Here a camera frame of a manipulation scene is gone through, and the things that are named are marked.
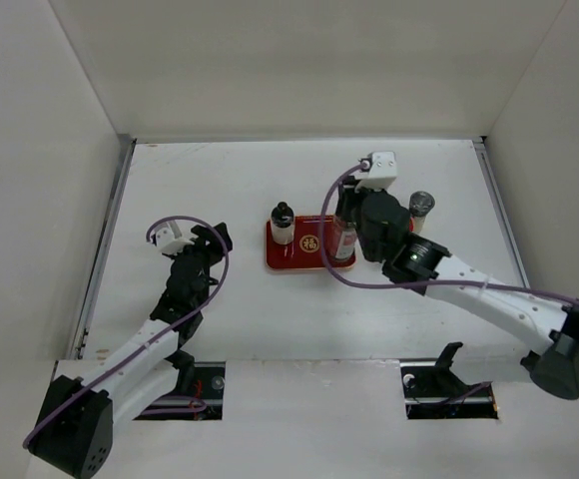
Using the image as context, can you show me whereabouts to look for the grey lid spice jar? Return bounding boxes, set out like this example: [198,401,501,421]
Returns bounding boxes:
[408,191,435,234]

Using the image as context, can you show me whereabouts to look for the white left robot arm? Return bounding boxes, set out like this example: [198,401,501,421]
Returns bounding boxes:
[23,217,233,478]

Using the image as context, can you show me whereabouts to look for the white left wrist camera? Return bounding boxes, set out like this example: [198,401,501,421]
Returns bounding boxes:
[148,221,193,256]

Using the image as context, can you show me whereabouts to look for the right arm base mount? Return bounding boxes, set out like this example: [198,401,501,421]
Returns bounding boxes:
[399,342,498,420]

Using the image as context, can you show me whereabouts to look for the red lacquer tray gold rim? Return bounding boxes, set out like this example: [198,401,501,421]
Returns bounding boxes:
[264,214,357,273]

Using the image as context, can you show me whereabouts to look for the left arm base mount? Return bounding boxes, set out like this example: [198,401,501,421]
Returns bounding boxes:
[137,350,227,421]

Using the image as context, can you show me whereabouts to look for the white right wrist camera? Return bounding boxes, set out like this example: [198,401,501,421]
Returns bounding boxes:
[355,151,398,192]

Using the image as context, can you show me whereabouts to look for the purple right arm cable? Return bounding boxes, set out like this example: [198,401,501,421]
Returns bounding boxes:
[317,159,579,320]

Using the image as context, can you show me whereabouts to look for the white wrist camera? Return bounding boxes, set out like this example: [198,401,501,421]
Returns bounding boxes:
[148,221,193,256]
[355,151,398,192]

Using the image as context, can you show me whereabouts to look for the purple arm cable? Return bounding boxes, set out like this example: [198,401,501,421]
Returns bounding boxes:
[317,159,579,320]
[22,215,232,446]

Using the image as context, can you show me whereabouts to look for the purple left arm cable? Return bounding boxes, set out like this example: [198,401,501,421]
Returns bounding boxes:
[22,215,232,446]

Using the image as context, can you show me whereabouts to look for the black cap clear bottle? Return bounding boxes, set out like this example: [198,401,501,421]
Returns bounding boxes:
[270,202,295,245]

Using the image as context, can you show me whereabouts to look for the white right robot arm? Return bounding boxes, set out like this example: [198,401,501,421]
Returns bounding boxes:
[336,176,579,400]

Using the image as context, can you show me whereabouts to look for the dark red sauce bottle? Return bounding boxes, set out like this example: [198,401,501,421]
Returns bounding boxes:
[329,216,357,261]

